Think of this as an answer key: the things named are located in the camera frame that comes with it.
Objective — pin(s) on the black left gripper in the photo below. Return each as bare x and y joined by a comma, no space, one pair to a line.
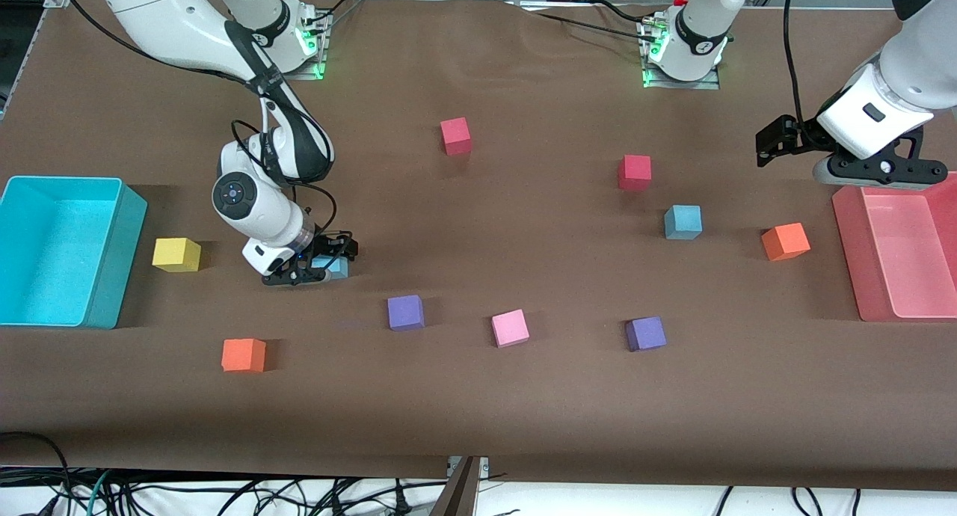
801,135

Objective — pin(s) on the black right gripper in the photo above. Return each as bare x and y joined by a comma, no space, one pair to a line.
327,244

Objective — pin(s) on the light blue foam cube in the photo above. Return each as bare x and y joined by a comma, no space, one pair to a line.
682,220
334,268

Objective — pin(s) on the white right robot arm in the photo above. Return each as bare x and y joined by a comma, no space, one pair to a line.
161,15

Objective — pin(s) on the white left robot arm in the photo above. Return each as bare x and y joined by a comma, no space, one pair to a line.
897,90

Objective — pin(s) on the purple foam cube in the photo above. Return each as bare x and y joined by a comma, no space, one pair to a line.
644,333
404,312

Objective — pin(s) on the orange foam cube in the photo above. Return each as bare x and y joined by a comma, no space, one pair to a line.
785,241
241,354

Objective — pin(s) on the rose red foam cube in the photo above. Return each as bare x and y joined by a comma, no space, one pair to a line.
635,169
455,133

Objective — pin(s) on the yellow foam cube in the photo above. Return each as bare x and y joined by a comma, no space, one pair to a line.
173,253

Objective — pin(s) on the pink plastic bin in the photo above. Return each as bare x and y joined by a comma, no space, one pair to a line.
912,262

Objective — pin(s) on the light pink foam cube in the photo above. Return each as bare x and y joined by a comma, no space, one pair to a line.
510,327

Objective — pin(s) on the brown table cover sheet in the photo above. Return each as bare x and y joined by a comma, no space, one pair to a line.
523,411

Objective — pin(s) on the aluminium profile beam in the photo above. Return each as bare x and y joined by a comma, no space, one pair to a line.
460,493

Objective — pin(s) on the teal plastic bin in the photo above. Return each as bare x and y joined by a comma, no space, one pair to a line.
45,254

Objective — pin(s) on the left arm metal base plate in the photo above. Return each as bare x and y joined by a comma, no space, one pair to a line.
688,84

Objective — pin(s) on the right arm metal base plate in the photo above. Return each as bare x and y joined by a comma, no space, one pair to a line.
303,73

